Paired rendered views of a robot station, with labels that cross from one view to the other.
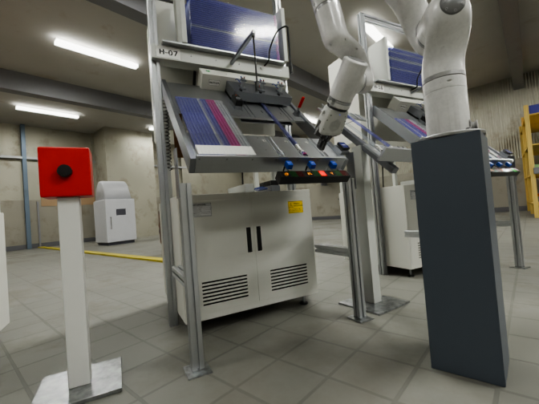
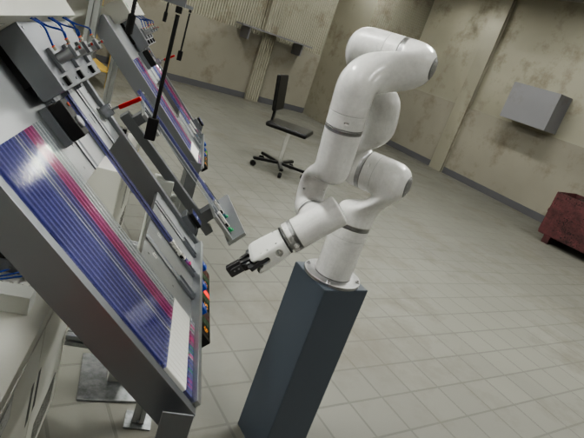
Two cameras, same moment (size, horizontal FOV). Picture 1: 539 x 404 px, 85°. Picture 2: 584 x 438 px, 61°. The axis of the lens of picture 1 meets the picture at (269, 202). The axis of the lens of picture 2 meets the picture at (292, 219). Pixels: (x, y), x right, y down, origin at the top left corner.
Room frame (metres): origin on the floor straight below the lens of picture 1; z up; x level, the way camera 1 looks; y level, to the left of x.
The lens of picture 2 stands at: (0.82, 0.91, 1.34)
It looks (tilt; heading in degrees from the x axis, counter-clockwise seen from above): 18 degrees down; 281
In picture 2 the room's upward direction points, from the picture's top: 19 degrees clockwise
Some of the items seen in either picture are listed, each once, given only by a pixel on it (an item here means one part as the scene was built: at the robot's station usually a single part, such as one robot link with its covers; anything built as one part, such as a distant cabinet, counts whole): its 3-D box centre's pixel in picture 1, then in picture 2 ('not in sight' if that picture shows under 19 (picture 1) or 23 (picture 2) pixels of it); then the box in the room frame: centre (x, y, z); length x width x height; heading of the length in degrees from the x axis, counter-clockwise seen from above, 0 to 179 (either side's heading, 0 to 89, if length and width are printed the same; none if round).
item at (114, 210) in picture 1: (115, 212); not in sight; (7.17, 3.77, 0.77); 0.78 x 0.67 x 1.53; 49
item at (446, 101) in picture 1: (446, 111); (341, 250); (0.93, -0.58, 0.79); 0.19 x 0.19 x 0.18
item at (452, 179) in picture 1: (459, 250); (297, 361); (0.93, -0.58, 0.35); 0.18 x 0.18 x 0.70; 48
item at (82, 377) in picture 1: (73, 266); not in sight; (0.98, 0.66, 0.39); 0.24 x 0.24 x 0.78; 27
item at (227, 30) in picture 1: (233, 35); not in sight; (1.64, 0.13, 1.52); 0.51 x 0.13 x 0.27; 117
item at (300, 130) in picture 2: not in sight; (289, 127); (2.24, -4.38, 0.51); 0.65 x 0.65 x 1.02
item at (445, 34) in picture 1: (443, 40); (374, 194); (0.90, -0.58, 1.00); 0.19 x 0.12 x 0.24; 167
